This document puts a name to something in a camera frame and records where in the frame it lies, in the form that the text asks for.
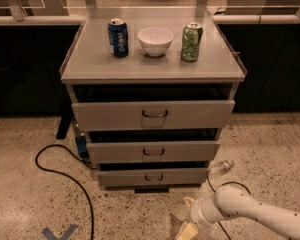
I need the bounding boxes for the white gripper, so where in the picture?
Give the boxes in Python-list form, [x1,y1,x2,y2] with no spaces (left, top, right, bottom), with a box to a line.
[175,197,211,240]

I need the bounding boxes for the grey middle drawer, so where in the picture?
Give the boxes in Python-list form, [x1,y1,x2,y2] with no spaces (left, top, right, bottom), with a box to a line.
[87,141,220,164]

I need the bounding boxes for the blue power adapter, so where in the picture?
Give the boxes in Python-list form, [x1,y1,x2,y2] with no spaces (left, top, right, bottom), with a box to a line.
[75,134,88,159]

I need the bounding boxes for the blue Pepsi can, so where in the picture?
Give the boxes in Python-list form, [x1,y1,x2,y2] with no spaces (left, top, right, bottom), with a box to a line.
[108,18,129,58]

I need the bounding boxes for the grey drawer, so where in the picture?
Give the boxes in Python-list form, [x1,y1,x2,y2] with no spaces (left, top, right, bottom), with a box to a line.
[97,168,208,188]
[72,100,235,131]
[87,141,220,164]

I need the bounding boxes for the grey top drawer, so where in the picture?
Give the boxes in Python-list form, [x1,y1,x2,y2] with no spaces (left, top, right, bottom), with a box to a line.
[72,100,235,131]

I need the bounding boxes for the white bowl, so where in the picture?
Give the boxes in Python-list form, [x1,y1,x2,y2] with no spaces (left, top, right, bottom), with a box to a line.
[138,27,174,57]

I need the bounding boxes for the grey bottom drawer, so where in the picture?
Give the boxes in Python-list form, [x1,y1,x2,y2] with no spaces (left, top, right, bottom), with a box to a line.
[97,168,208,188]

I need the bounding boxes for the black cable right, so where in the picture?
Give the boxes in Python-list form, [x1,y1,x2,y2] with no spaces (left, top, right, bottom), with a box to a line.
[206,177,253,240]

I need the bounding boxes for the black cable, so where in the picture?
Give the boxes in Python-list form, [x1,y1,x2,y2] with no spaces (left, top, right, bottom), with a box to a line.
[34,144,97,240]
[206,177,253,240]

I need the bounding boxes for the clear plastic bottle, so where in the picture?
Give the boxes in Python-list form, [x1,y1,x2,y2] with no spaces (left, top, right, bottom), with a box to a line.
[208,160,235,178]

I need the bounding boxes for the grey drawer cabinet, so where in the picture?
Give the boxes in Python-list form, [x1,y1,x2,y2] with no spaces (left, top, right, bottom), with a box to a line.
[62,7,245,179]

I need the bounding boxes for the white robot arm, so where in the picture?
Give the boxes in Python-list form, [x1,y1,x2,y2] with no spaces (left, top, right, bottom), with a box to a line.
[175,185,300,240]

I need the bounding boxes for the green soda can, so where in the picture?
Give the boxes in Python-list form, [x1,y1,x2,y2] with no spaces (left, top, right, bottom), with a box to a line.
[181,22,203,62]

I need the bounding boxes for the black cable left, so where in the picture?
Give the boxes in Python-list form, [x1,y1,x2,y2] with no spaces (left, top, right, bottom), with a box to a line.
[34,144,97,240]

